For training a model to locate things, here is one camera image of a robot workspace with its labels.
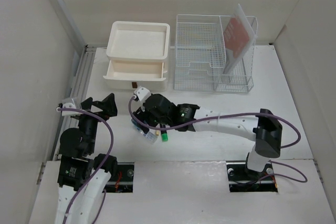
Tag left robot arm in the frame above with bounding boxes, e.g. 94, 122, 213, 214
55, 93, 118, 223

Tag white top drawer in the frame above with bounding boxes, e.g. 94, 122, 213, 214
103, 60, 169, 91

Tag aluminium rail frame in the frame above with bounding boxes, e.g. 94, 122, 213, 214
50, 45, 96, 161

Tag green highlighter marker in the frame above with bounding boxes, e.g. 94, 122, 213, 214
161, 130, 169, 142

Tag clear mesh document pouch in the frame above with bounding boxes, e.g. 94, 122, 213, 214
223, 4, 256, 75

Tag white drawer organizer body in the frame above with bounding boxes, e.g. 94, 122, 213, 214
105, 20, 171, 92

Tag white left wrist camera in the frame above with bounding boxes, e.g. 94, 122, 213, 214
56, 98, 80, 116

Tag clear spray bottle blue cap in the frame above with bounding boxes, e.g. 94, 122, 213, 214
131, 119, 158, 144

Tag white wire mesh file rack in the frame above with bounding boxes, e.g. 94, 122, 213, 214
174, 14, 255, 93

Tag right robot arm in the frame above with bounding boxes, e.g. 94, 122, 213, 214
131, 91, 282, 179

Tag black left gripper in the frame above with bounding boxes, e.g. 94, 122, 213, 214
78, 92, 117, 153

